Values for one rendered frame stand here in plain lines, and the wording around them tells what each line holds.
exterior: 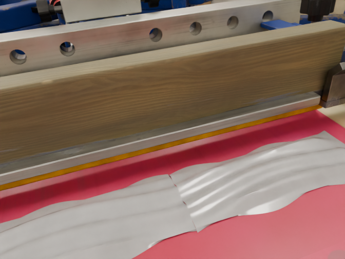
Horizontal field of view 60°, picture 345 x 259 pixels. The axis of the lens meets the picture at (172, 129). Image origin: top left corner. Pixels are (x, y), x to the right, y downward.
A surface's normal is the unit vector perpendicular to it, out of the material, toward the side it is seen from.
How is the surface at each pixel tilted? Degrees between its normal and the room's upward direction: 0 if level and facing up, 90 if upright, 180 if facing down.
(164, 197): 29
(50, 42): 90
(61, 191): 0
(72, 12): 90
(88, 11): 90
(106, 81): 90
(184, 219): 35
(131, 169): 0
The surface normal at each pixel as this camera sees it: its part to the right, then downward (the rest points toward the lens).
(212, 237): -0.07, -0.84
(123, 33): 0.32, 0.49
